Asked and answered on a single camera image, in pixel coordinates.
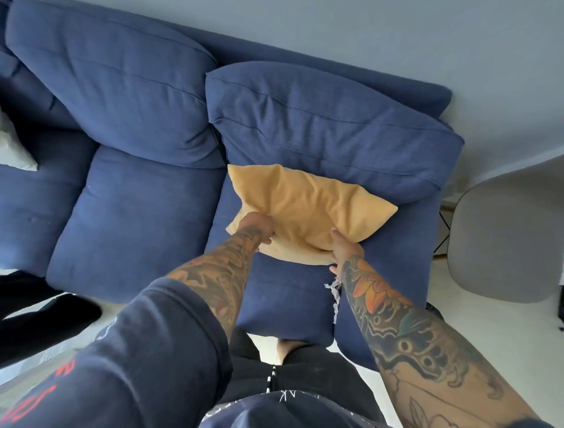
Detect light grey pillow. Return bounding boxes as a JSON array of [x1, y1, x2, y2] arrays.
[[0, 110, 39, 172]]

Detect person's left hand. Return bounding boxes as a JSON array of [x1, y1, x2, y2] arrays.
[[237, 211, 277, 253]]

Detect grey shell chair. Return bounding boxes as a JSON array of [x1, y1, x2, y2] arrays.
[[434, 154, 564, 305]]

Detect person's left forearm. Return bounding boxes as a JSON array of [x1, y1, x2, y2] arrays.
[[165, 227, 265, 340]]

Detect person's right hand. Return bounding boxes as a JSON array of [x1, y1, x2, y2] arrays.
[[329, 229, 365, 276]]

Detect person's right leg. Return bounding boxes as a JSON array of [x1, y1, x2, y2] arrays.
[[275, 338, 309, 367]]

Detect white shredded paper scraps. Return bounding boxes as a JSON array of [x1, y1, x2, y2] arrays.
[[324, 276, 344, 325]]

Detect yellow throw pillow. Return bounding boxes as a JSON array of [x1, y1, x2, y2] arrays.
[[225, 163, 399, 266]]

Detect person's right forearm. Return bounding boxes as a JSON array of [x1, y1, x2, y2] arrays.
[[341, 258, 541, 428]]

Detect blue sofa back cushion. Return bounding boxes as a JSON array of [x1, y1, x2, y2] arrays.
[[204, 61, 466, 206], [5, 0, 228, 170], [0, 46, 82, 131]]

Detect black garment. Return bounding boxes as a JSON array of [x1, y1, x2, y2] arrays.
[[0, 271, 103, 369]]

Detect black shorts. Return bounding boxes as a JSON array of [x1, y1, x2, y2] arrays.
[[222, 326, 388, 426]]

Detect blue fabric sofa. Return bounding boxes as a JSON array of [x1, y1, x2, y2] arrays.
[[0, 0, 466, 373]]

